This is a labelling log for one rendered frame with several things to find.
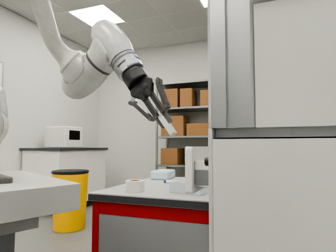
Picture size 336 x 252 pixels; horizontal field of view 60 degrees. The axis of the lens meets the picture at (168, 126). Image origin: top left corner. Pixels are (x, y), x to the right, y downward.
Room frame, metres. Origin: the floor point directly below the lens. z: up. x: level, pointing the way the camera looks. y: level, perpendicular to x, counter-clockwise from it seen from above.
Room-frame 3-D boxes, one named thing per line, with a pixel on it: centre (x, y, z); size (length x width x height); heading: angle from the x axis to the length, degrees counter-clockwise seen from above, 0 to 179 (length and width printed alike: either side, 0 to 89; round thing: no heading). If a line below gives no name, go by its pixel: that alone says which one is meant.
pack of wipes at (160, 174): (1.53, 0.03, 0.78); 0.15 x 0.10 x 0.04; 164
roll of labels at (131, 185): (1.11, 0.12, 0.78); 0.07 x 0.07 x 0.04
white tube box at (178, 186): (1.08, -0.08, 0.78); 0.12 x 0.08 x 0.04; 59
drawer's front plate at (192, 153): (0.82, -0.10, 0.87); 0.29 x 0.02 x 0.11; 159
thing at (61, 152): (4.52, 1.55, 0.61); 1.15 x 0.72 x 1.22; 158
